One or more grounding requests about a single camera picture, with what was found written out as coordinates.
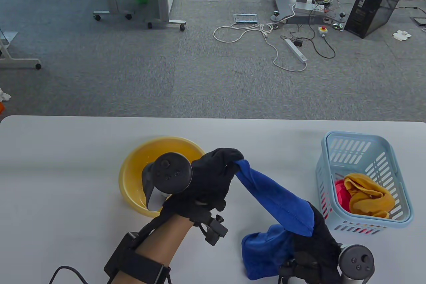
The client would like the black and white hand controller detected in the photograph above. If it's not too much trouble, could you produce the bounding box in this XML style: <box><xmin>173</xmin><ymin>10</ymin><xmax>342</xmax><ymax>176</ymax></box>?
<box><xmin>141</xmin><ymin>152</ymin><xmax>193</xmax><ymax>212</ymax></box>
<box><xmin>339</xmin><ymin>244</ymin><xmax>375</xmax><ymax>284</ymax></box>

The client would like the whiteboard on rolling stand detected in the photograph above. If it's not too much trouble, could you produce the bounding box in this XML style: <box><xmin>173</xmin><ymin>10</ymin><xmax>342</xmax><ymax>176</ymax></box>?
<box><xmin>0</xmin><ymin>31</ymin><xmax>42</xmax><ymax>70</ymax></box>

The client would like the pink square towel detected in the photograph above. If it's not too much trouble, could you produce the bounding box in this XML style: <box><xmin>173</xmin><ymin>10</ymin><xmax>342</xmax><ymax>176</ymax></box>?
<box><xmin>334</xmin><ymin>179</ymin><xmax>352</xmax><ymax>213</ymax></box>

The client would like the light blue plastic basket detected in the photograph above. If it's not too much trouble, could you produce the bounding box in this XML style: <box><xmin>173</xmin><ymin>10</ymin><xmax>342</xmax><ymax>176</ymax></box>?
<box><xmin>316</xmin><ymin>131</ymin><xmax>414</xmax><ymax>235</ymax></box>

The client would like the black sensor cable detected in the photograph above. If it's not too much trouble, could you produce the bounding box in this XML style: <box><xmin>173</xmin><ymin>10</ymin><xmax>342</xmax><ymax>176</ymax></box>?
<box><xmin>49</xmin><ymin>266</ymin><xmax>91</xmax><ymax>284</ymax></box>

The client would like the person's right hand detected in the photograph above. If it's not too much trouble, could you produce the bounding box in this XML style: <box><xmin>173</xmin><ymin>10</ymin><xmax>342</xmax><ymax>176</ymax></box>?
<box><xmin>290</xmin><ymin>201</ymin><xmax>342</xmax><ymax>284</ymax></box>

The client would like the blue square towel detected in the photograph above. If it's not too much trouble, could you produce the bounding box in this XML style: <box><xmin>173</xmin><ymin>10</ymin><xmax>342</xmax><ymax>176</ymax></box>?
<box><xmin>235</xmin><ymin>160</ymin><xmax>315</xmax><ymax>280</ymax></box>

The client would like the person's left forearm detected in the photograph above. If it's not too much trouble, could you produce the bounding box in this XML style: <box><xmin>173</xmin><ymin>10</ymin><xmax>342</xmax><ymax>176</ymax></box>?
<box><xmin>115</xmin><ymin>214</ymin><xmax>194</xmax><ymax>284</ymax></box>

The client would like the yellow square towel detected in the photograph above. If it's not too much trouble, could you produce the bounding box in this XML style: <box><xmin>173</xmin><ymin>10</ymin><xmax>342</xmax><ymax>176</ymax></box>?
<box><xmin>343</xmin><ymin>173</ymin><xmax>396</xmax><ymax>219</ymax></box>

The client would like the white power strip with cable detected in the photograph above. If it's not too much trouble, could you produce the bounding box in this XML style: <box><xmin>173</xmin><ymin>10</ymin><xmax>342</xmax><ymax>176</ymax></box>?
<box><xmin>213</xmin><ymin>4</ymin><xmax>308</xmax><ymax>72</ymax></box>

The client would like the black computer tower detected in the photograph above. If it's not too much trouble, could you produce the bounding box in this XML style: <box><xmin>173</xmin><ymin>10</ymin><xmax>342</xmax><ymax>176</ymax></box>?
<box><xmin>344</xmin><ymin>0</ymin><xmax>413</xmax><ymax>39</ymax></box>

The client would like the yellow plastic basin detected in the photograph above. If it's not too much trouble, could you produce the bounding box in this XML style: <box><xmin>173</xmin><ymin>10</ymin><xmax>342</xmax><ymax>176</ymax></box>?
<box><xmin>119</xmin><ymin>136</ymin><xmax>206</xmax><ymax>218</ymax></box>

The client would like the black cable with adapter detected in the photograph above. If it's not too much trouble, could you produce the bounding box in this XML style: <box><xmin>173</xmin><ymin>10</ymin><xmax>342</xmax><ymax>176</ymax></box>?
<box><xmin>280</xmin><ymin>24</ymin><xmax>336</xmax><ymax>59</ymax></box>

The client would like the person's left hand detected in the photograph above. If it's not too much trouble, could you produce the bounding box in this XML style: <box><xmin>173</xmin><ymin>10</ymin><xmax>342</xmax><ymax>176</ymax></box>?
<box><xmin>160</xmin><ymin>148</ymin><xmax>245</xmax><ymax>223</ymax></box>

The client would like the black forearm strap with box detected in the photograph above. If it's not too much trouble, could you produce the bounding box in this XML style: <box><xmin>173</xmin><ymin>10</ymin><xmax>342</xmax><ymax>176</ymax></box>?
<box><xmin>104</xmin><ymin>232</ymin><xmax>172</xmax><ymax>284</ymax></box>

